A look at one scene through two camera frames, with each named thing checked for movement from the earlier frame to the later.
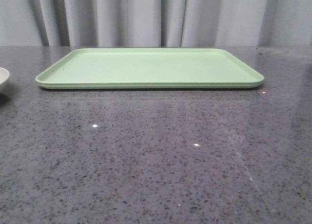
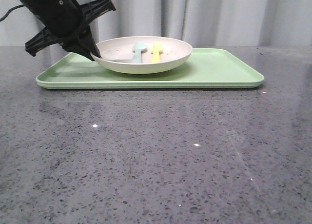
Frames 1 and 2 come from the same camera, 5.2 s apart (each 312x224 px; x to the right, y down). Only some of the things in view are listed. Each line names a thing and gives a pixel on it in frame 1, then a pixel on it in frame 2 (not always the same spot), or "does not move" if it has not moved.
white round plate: (4, 74) to (141, 54)
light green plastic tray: (149, 69) does not move
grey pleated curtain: (45, 24) does not move
